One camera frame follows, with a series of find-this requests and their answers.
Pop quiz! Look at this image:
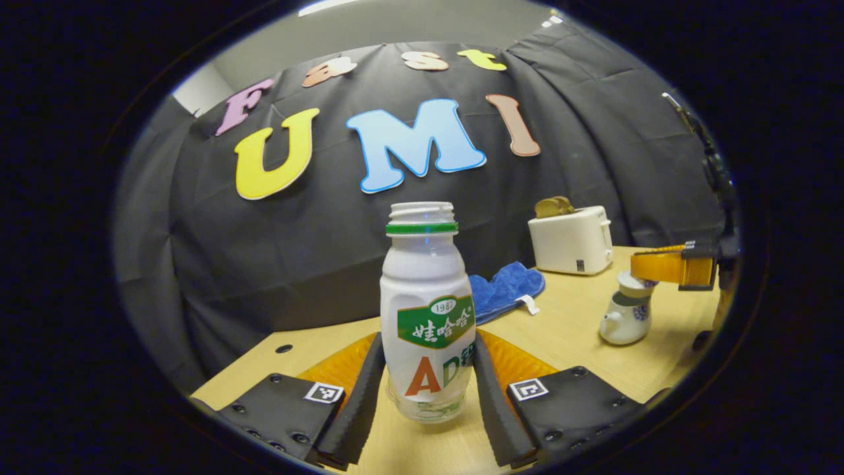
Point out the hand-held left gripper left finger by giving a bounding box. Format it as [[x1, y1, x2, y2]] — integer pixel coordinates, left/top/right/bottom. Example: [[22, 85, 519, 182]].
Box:
[[214, 332, 386, 470]]

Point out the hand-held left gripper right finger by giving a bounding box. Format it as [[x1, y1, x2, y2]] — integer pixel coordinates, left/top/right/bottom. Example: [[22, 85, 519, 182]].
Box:
[[471, 330, 647, 469]]

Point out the white blue-patterned teacup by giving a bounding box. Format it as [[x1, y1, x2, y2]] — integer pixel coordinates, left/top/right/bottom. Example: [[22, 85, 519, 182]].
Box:
[[599, 290, 653, 346]]

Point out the clear water bottle green label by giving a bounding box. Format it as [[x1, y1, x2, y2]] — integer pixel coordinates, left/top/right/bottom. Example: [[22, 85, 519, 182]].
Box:
[[380, 201, 477, 424]]

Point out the white toaster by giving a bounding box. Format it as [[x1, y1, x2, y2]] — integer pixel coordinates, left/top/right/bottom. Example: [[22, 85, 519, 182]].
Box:
[[527, 205, 614, 276]]

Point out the blue towel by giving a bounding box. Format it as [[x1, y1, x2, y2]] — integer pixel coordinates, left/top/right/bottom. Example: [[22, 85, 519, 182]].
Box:
[[468, 261, 547, 325]]

